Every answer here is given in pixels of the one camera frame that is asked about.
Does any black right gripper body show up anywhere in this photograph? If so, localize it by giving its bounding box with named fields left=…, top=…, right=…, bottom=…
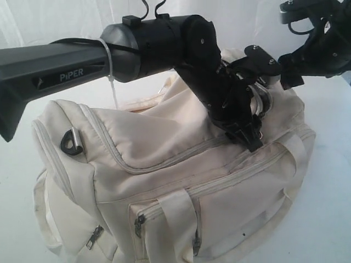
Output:
left=292, top=1, right=350, bottom=78

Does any cream fabric duffel bag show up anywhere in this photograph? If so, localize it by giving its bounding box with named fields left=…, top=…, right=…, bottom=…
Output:
left=30, top=48, right=318, bottom=263

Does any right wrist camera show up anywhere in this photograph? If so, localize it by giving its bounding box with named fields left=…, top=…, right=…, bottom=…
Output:
left=278, top=0, right=343, bottom=35

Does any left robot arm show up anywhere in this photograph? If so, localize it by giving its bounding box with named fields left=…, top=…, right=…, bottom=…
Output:
left=1, top=14, right=262, bottom=151

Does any white cable tie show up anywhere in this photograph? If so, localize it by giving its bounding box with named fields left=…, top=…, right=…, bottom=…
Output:
left=95, top=38, right=120, bottom=109

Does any white backdrop curtain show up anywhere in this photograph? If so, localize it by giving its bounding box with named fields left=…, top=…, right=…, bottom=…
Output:
left=1, top=1, right=305, bottom=58

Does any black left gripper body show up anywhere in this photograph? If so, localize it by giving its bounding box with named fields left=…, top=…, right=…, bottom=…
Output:
left=189, top=62, right=259, bottom=130

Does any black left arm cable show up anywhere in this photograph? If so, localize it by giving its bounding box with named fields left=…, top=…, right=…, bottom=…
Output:
left=134, top=0, right=171, bottom=21

